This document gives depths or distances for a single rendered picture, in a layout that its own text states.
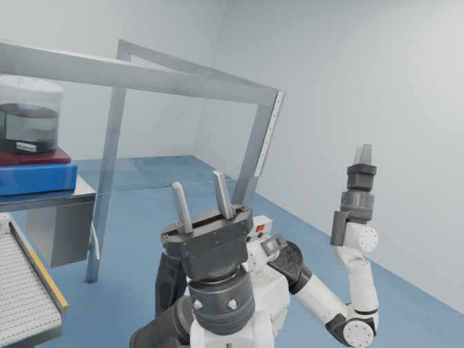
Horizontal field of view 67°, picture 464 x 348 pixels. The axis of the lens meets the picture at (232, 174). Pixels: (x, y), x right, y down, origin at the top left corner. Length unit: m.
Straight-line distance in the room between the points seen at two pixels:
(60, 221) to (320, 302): 0.76
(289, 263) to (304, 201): 3.51
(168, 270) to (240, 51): 4.54
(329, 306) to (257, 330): 0.57
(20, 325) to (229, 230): 0.95
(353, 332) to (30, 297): 1.01
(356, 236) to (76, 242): 0.79
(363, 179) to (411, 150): 2.96
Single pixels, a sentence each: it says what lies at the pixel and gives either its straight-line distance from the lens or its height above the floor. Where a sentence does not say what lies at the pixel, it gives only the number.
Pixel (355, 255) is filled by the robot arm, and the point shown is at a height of 1.28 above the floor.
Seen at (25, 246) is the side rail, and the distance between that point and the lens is 1.57.
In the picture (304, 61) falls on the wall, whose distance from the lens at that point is 4.60.
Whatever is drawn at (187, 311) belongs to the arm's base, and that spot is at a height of 1.25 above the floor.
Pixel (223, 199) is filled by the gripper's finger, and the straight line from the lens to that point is 0.45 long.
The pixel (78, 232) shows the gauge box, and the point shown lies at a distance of 1.12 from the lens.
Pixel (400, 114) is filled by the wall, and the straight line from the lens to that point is 4.02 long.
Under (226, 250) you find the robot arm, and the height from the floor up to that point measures 1.50.
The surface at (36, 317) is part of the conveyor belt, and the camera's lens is 1.32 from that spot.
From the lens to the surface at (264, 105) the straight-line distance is 1.29.
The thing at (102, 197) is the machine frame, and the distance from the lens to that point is 2.41.
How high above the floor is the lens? 1.73
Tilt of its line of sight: 19 degrees down
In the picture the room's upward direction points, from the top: 15 degrees clockwise
